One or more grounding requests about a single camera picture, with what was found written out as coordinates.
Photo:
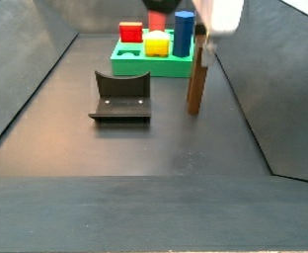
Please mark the brown square-circle peg object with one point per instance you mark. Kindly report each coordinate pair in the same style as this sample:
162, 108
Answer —
196, 79

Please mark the yellow pentagon prism block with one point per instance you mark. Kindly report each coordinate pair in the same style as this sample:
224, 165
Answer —
156, 43

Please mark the blue hexagonal prism block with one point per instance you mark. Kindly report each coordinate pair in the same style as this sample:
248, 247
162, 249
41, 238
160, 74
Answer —
182, 33

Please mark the green shape sorter board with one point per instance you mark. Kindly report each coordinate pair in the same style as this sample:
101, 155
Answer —
129, 61

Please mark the red cube block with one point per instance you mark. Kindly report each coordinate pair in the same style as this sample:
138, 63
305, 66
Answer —
130, 31

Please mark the pink cylinder block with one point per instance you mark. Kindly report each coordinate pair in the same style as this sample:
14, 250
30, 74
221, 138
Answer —
156, 21

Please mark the black curved holder stand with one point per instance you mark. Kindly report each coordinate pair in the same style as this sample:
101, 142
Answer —
124, 97

